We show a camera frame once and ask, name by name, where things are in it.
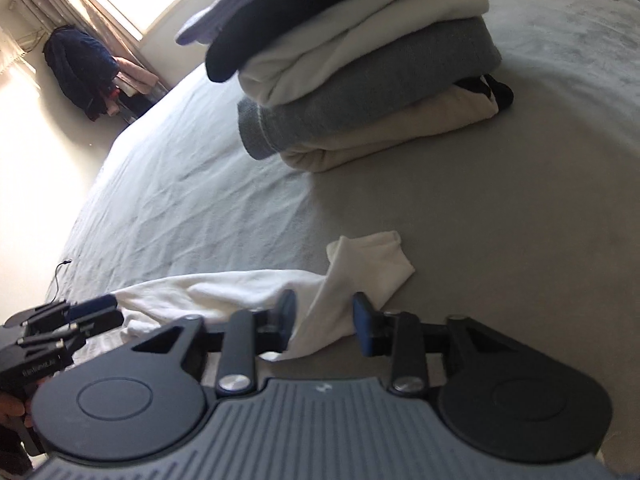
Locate person's left hand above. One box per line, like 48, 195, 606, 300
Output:
0, 392, 31, 428

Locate black charging cable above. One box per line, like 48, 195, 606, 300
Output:
52, 259, 73, 296

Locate dark hanging clothes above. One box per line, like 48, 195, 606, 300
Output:
42, 25, 161, 123

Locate beige folded garment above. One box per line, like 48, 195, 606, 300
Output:
282, 74, 514, 175

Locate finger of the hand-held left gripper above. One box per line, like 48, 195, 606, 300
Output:
20, 310, 125, 356
10, 295, 119, 333

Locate grey folded sweater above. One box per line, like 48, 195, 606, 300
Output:
237, 17, 502, 160

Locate grey bed blanket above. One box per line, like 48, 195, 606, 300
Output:
47, 0, 640, 480

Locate white folded garment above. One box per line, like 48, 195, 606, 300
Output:
237, 0, 490, 107

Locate white pants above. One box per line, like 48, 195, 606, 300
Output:
87, 230, 416, 376

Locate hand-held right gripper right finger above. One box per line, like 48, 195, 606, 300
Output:
351, 292, 506, 397

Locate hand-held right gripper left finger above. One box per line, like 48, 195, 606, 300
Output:
131, 289, 298, 397

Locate black folded garment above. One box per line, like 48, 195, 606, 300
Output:
206, 0, 468, 83

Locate beige curtain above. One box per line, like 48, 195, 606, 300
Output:
10, 0, 146, 61

